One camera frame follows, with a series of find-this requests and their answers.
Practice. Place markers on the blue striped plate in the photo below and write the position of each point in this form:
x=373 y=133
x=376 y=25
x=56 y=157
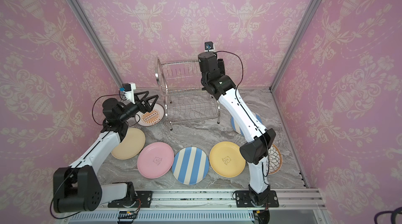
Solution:
x=190 y=165
x=237 y=128

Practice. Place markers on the yellow bear plate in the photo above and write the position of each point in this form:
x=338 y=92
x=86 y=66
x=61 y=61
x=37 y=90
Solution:
x=226 y=160

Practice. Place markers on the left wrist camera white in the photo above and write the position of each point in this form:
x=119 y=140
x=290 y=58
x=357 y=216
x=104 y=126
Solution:
x=126 y=92

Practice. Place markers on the pink plate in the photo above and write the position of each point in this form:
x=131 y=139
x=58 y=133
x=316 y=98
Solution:
x=155 y=160

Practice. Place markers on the cream plate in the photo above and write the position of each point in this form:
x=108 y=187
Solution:
x=131 y=145

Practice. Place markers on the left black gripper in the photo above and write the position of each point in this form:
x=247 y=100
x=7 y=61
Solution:
x=146 y=106

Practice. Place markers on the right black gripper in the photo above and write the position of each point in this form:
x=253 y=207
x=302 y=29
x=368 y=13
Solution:
x=223 y=68

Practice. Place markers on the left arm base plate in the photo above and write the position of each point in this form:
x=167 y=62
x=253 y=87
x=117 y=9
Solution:
x=140 y=199

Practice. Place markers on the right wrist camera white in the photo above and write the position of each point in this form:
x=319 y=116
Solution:
x=209 y=46

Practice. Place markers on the blue striped plate back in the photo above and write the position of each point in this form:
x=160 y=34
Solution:
x=237 y=128

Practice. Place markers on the blue striped plate front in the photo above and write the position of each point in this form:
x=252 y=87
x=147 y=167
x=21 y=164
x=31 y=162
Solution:
x=190 y=165

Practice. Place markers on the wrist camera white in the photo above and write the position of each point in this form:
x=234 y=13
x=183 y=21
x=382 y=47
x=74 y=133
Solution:
x=126 y=92
x=209 y=46

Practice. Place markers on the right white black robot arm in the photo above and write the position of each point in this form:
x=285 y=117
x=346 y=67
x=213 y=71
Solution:
x=259 y=138

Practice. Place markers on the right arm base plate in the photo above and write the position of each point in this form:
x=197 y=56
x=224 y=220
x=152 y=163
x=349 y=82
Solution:
x=248 y=199

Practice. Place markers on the steel two-tier dish rack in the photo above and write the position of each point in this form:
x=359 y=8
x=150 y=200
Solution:
x=184 y=100

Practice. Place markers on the sunburst plate left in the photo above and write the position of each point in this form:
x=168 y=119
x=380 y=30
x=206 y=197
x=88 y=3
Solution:
x=152 y=118

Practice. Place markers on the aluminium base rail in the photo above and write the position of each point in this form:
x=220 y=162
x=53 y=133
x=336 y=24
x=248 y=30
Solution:
x=212 y=206

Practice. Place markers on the scale pattern plate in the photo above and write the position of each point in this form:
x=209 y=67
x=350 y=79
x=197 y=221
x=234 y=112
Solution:
x=275 y=159

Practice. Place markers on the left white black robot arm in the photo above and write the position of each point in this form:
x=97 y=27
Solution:
x=76 y=187

